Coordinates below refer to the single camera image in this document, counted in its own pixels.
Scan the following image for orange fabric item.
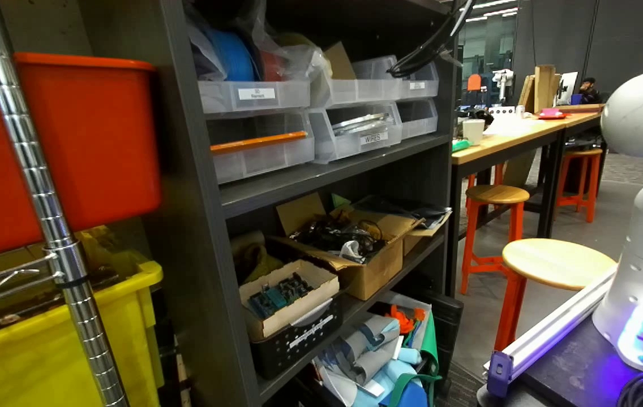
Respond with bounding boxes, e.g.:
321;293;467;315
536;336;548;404
390;303;429;340

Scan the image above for wooden stool orange legs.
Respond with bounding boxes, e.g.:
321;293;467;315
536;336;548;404
557;146;607;226
490;235;620;356
457;184;531;300

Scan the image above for shiny silver part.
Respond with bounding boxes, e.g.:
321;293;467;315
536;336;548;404
338;237;369;268

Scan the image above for clear plastic storage bin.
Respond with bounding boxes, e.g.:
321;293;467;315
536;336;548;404
326;55;404;109
306;99;404;165
397;61;441;102
206;129;316;188
397;98;441;142

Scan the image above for open cardboard box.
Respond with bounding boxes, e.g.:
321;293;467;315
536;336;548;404
265;192;424;303

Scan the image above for brown paper wrap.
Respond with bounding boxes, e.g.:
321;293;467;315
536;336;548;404
229;233;287;291

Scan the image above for clear packaged parts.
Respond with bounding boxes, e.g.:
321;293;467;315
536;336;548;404
331;111;399;142

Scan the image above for orange rod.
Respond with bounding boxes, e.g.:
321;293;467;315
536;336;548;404
206;129;310;158

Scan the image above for dark teal parts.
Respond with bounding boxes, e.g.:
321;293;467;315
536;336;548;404
248;275;315;324

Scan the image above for flat cardboard tray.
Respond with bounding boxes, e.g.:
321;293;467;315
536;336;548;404
400;207;454;259

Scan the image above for white cardboard box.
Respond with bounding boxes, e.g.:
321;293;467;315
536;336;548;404
237;259;341;349

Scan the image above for dark grey shelf unit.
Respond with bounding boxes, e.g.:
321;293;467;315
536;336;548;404
0;0;467;407

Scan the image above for yellowish plastic bag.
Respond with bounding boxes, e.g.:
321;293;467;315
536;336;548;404
248;29;334;109

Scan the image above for brown cardboard piece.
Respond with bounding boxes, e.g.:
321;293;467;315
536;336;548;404
321;42;359;83

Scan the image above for clear bin white label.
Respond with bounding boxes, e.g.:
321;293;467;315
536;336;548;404
195;77;312;119

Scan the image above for black plastic crate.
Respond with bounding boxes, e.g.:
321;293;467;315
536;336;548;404
248;301;341;383

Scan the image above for grey white fabric bag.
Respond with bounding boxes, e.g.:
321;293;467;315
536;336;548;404
312;313;408;407

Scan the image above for white mug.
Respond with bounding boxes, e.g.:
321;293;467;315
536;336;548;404
459;119;487;146

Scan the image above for blue roll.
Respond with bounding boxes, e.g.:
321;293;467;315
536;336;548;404
203;28;260;85

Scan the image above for teal blue bag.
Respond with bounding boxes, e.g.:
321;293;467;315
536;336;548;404
365;301;443;407

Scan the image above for wooden work table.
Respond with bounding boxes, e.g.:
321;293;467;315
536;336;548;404
443;102;612;301

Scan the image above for orange plastic bin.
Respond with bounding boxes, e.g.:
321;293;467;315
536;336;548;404
0;46;163;266

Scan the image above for wooden block stand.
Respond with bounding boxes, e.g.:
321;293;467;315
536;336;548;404
519;63;560;116

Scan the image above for white laptop screen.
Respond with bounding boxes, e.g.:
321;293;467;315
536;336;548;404
557;68;579;107

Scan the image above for long wooden plank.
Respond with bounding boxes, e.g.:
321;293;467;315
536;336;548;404
557;102;604;116

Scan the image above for chrome rack pole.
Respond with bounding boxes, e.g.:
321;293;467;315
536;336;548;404
0;0;131;407

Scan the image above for seated person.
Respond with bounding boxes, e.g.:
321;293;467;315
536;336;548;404
570;75;604;107

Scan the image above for yellow plastic bin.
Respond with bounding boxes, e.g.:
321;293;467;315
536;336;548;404
0;261;167;407

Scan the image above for black cable bundle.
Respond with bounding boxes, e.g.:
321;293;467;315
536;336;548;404
295;210;386;263

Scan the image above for purple rail end bracket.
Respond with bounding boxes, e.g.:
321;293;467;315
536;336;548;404
484;352;519;400

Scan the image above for aluminium extrusion rail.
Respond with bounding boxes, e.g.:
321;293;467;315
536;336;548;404
484;272;618;400

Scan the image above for chrome wire shelf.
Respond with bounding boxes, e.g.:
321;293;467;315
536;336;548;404
0;251;63;317

